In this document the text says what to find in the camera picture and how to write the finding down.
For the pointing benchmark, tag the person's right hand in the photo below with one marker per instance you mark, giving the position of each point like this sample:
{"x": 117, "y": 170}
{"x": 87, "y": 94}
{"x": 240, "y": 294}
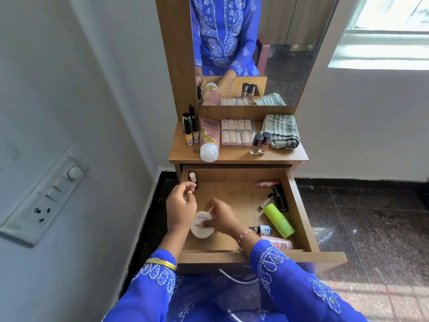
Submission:
{"x": 226, "y": 219}

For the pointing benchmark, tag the person's left hand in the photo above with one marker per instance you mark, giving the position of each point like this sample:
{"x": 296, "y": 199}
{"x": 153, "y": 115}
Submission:
{"x": 179, "y": 211}

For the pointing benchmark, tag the person's right fingers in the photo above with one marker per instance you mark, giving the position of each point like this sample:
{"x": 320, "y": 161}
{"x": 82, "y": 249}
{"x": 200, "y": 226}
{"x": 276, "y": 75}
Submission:
{"x": 211, "y": 207}

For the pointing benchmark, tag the person's left fingers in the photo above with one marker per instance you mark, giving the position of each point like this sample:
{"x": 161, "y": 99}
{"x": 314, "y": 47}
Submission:
{"x": 186, "y": 188}

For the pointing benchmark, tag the white round cream jar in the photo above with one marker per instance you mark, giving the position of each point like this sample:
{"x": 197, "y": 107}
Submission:
{"x": 201, "y": 231}

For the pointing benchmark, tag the person's left forearm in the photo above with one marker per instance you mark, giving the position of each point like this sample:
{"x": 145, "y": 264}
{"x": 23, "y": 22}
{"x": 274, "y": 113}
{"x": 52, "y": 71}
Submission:
{"x": 174, "y": 244}

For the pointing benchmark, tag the person's right forearm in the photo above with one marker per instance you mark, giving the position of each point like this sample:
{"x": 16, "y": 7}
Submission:
{"x": 248, "y": 241}

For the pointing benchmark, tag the small white-capped nail polish bottle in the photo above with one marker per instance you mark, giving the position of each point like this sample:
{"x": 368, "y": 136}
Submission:
{"x": 192, "y": 177}

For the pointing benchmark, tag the wooden drawer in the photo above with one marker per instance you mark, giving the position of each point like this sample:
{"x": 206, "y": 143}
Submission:
{"x": 241, "y": 201}

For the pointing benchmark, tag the small clear roll-on vial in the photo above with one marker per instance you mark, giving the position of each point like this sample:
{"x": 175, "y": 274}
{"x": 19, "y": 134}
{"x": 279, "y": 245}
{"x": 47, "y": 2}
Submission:
{"x": 266, "y": 201}

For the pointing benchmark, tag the blue nail polish bottle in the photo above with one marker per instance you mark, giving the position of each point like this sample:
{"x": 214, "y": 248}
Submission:
{"x": 262, "y": 230}

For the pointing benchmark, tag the yellow nail polish bottle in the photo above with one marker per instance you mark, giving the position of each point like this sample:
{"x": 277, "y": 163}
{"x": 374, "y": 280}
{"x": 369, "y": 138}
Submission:
{"x": 188, "y": 132}

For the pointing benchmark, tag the pink tube with white cap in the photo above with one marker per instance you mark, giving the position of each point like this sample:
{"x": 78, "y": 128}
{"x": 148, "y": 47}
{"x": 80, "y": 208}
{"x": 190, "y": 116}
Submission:
{"x": 209, "y": 137}

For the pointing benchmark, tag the beige nail polish bottle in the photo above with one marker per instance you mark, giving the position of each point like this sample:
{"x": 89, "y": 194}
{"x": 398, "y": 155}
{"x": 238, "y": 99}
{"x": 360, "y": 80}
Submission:
{"x": 195, "y": 130}

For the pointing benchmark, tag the pink lip gloss tube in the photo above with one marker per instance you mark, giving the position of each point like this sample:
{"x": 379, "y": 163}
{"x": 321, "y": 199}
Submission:
{"x": 267, "y": 184}

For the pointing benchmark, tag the green stick tube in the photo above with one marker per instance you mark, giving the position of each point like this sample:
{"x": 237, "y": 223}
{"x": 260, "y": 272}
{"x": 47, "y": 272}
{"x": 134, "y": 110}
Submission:
{"x": 279, "y": 221}

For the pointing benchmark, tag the black mascara tube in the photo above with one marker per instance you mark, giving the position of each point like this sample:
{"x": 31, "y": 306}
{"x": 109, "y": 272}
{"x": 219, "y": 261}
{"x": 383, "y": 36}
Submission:
{"x": 280, "y": 197}

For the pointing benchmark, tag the short black-capped nail polish bottle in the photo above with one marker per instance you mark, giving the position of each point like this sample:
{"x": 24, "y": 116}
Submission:
{"x": 186, "y": 117}

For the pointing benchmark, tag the pink clear plastic bottle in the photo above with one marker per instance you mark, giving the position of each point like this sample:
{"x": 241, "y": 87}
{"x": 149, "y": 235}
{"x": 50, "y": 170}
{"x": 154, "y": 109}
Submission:
{"x": 278, "y": 243}

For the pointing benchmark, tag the gold bangle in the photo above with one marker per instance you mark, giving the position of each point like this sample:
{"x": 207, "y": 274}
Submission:
{"x": 161, "y": 263}

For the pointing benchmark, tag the clear box of press-on nails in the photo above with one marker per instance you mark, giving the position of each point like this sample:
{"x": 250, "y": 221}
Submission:
{"x": 238, "y": 132}

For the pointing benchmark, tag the clear glass bottle black cap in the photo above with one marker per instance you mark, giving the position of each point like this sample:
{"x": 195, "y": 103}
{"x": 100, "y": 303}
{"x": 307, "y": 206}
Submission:
{"x": 256, "y": 144}
{"x": 265, "y": 141}

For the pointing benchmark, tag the tall black nail polish bottle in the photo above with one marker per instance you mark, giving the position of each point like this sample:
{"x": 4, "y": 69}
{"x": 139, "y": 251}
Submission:
{"x": 192, "y": 110}

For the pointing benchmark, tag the green striped folded towel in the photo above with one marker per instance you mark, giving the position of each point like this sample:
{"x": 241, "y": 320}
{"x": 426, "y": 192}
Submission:
{"x": 281, "y": 130}

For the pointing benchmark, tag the blue embroidered kurta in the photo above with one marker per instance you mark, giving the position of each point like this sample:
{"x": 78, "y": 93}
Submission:
{"x": 288, "y": 291}

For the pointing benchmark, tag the wooden dressing table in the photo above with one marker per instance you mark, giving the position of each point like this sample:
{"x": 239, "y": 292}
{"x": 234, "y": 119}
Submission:
{"x": 177, "y": 63}

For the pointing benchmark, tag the dressing table mirror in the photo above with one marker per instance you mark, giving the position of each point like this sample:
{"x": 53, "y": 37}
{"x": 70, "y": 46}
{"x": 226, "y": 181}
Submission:
{"x": 285, "y": 56}

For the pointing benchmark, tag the window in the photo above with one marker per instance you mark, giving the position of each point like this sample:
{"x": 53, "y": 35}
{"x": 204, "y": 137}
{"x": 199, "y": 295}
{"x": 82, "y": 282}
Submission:
{"x": 385, "y": 30}

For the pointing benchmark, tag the white wall switch board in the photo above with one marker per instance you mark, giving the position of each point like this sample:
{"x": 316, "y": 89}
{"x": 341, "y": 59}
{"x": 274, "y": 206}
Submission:
{"x": 43, "y": 201}

